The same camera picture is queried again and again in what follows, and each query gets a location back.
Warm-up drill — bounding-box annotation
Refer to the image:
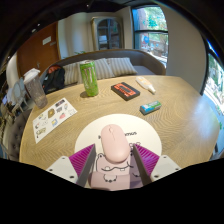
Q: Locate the flat black orange box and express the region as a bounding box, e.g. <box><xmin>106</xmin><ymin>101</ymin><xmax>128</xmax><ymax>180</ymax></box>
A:
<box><xmin>110</xmin><ymin>81</ymin><xmax>141</xmax><ymax>102</ymax></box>

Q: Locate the brown wooden door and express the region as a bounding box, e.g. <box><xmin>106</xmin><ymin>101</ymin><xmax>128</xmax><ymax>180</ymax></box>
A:
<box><xmin>16</xmin><ymin>21</ymin><xmax>62</xmax><ymax>78</ymax></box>

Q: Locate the black-framed window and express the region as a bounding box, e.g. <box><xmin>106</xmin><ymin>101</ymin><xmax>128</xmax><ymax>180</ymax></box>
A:
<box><xmin>131</xmin><ymin>4</ymin><xmax>169</xmax><ymax>68</ymax></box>
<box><xmin>199</xmin><ymin>39</ymin><xmax>224</xmax><ymax>158</ymax></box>

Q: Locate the grey curved sofa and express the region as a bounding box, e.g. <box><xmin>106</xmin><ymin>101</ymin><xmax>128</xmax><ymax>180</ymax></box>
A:
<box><xmin>39</xmin><ymin>48</ymin><xmax>167</xmax><ymax>94</ymax></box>

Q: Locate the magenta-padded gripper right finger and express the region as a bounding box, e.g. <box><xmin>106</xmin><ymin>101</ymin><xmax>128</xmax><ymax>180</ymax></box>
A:
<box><xmin>132</xmin><ymin>143</ymin><xmax>183</xmax><ymax>186</ymax></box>

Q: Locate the clear shaker bottle white lid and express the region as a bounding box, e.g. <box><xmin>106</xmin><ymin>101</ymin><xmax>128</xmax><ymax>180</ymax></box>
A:
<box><xmin>22</xmin><ymin>67</ymin><xmax>49</xmax><ymax>110</ymax></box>

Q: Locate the pink computer mouse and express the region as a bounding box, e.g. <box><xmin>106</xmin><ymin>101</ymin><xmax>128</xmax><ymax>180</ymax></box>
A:
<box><xmin>100</xmin><ymin>123</ymin><xmax>132</xmax><ymax>164</ymax></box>

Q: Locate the group of white chairs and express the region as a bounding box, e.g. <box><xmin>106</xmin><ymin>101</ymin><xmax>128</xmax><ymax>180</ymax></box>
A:
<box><xmin>9</xmin><ymin>77</ymin><xmax>30</xmax><ymax>116</ymax></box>

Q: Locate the small teal pack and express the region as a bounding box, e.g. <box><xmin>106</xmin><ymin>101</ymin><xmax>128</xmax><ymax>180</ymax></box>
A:
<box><xmin>139</xmin><ymin>100</ymin><xmax>163</xmax><ymax>116</ymax></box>

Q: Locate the green drink can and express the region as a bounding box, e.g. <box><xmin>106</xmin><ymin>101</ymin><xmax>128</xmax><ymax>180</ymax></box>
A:
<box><xmin>78</xmin><ymin>59</ymin><xmax>100</xmax><ymax>98</ymax></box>

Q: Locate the white tube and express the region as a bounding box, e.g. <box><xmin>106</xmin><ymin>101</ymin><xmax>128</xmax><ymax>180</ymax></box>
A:
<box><xmin>135</xmin><ymin>76</ymin><xmax>157</xmax><ymax>95</ymax></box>

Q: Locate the black orange backpack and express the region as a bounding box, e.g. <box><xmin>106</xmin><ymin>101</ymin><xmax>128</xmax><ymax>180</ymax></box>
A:
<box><xmin>42</xmin><ymin>64</ymin><xmax>67</xmax><ymax>95</ymax></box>

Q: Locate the white sticker sheet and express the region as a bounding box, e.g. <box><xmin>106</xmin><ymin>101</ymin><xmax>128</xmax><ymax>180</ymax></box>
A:
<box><xmin>32</xmin><ymin>97</ymin><xmax>78</xmax><ymax>145</ymax></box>

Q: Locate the glass-door cabinet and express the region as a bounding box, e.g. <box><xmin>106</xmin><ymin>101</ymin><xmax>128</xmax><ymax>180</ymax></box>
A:
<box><xmin>90</xmin><ymin>16</ymin><xmax>124</xmax><ymax>52</ymax></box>

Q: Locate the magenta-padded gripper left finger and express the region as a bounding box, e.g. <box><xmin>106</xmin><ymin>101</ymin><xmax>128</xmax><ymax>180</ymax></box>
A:
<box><xmin>45</xmin><ymin>143</ymin><xmax>97</xmax><ymax>188</ymax></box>

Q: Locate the round white mouse pad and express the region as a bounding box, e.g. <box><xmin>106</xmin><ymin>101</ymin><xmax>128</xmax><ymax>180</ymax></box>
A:
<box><xmin>74</xmin><ymin>113</ymin><xmax>163</xmax><ymax>191</ymax></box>

